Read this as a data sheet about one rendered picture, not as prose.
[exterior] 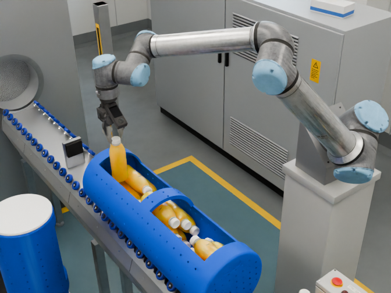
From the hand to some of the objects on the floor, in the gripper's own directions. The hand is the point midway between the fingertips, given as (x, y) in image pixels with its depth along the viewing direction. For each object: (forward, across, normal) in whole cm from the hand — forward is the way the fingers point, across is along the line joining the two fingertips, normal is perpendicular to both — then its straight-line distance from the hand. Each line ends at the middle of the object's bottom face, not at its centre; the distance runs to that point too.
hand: (116, 139), depth 216 cm
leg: (+134, -6, -21) cm, 136 cm away
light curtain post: (+135, -32, -66) cm, 153 cm away
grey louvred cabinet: (+137, -178, -111) cm, 251 cm away
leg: (+135, +9, -120) cm, 180 cm away
